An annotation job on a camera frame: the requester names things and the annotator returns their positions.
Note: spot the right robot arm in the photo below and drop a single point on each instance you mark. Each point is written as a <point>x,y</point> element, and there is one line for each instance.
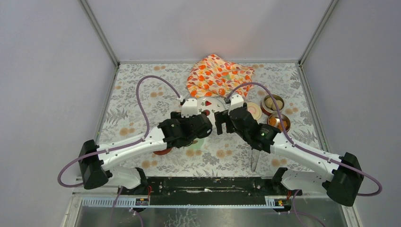
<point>338,176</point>

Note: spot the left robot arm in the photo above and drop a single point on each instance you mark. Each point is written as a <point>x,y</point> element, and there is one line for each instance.
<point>100,164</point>

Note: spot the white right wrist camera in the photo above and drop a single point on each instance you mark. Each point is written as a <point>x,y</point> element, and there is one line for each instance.
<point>236,101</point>

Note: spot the white plate blue rim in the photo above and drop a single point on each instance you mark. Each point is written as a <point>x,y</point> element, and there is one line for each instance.
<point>209,106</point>

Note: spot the cream lid pink handle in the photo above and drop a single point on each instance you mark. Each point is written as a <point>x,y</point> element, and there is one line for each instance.
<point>254,110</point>

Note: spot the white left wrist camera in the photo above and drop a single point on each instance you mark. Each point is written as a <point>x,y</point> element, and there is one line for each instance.
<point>189,108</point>

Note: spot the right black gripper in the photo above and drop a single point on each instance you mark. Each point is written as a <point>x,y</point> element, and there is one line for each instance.
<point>221,117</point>

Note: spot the floral orange cloth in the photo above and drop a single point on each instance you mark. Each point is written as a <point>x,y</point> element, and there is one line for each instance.
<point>213,76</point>

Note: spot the floral tablecloth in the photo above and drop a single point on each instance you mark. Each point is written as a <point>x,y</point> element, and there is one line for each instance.
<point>154,88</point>

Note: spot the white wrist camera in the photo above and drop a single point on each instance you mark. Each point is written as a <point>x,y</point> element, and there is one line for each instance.
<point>236,101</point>
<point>189,108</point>

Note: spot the red lined steel bowl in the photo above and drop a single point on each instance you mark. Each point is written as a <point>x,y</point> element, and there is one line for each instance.
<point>281,124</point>

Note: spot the red brown round lid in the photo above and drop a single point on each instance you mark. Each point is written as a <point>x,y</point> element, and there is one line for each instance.
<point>162,152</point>

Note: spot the green container cup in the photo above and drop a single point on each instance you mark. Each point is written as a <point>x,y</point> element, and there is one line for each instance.
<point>196,144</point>

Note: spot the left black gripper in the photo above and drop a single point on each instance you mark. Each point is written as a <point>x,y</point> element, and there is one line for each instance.
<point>204,126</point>

